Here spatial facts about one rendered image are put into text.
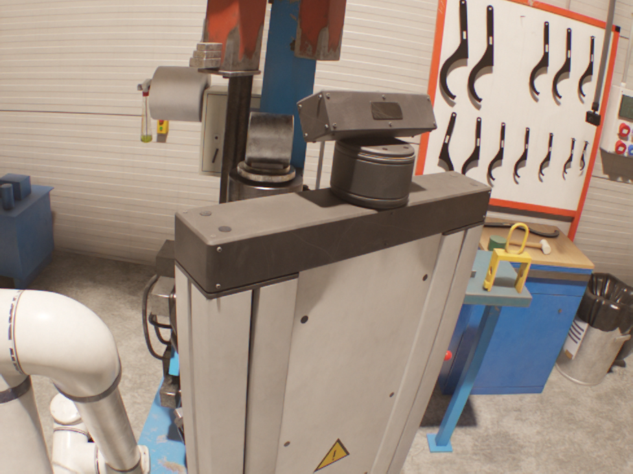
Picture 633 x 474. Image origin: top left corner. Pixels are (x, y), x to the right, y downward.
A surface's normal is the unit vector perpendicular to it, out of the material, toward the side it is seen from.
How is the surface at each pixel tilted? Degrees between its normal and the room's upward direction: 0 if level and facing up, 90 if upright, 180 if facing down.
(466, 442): 0
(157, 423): 0
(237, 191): 90
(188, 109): 109
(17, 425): 83
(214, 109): 90
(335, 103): 61
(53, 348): 72
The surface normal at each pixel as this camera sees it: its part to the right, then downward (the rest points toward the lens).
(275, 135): 0.11, 0.05
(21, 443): 0.83, 0.18
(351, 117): 0.57, -0.12
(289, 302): 0.59, 0.36
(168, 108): -0.07, 0.74
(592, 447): 0.11, -0.92
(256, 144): 0.08, 0.34
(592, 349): -0.54, 0.31
